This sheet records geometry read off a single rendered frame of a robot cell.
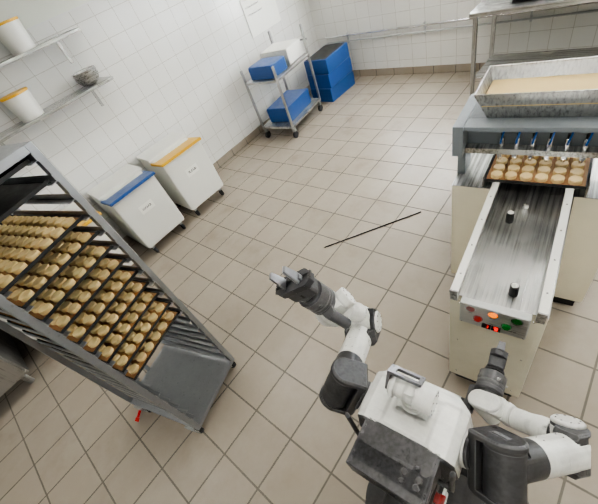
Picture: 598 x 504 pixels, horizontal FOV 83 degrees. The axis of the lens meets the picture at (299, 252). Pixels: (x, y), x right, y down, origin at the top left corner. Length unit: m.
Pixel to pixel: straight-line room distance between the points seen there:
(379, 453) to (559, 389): 1.49
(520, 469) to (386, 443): 0.29
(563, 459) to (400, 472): 0.38
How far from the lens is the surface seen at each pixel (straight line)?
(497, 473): 1.01
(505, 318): 1.52
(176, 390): 2.60
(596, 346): 2.51
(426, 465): 0.99
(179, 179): 3.94
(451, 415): 1.02
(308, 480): 2.20
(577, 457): 1.17
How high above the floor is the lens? 2.08
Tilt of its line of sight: 43 degrees down
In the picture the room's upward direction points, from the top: 24 degrees counter-clockwise
